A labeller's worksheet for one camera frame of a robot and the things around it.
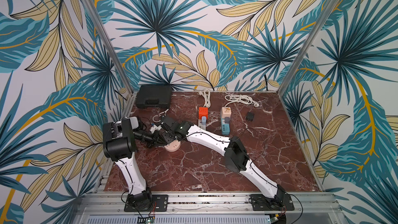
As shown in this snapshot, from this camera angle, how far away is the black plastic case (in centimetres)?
109

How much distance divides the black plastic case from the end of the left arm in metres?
0.27

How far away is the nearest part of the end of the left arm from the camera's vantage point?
2.67ft
